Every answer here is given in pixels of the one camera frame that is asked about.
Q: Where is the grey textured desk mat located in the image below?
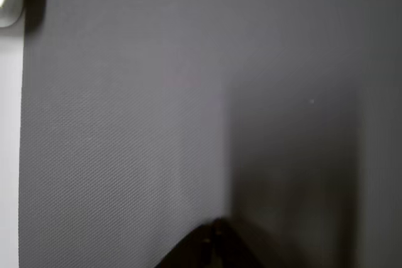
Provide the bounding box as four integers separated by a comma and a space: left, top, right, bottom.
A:
18, 0, 402, 268

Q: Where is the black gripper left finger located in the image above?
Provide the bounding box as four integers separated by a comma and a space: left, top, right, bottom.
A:
155, 217, 220, 268

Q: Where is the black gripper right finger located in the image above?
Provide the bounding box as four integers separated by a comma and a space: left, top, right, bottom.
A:
216, 217, 263, 268

